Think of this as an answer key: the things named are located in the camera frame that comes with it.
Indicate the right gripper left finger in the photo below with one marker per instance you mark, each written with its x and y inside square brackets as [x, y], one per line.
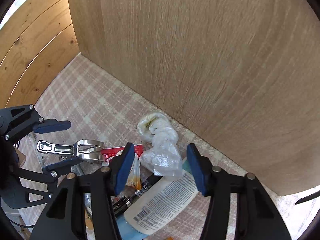
[64, 215]

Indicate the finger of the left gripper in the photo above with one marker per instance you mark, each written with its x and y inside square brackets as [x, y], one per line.
[19, 121]
[57, 167]

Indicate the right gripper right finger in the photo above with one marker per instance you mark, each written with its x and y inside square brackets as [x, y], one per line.
[257, 217]

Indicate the black pen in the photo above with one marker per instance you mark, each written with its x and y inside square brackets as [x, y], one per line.
[123, 203]

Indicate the metal bottle opener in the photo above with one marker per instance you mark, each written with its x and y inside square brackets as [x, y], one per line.
[85, 150]

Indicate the red coffee creamer sachet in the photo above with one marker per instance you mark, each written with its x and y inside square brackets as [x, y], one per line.
[124, 163]

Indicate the white blue lotion tube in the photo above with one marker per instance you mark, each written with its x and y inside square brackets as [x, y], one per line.
[158, 206]

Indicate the clear plastic bag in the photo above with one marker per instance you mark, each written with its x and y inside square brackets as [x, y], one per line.
[163, 158]

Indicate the checkered pink tablecloth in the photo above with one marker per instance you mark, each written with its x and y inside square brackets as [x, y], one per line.
[102, 108]

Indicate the pine wood side panel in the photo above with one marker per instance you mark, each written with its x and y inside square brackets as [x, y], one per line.
[37, 42]

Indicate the wooden backboard panel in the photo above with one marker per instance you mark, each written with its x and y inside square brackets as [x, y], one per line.
[241, 74]

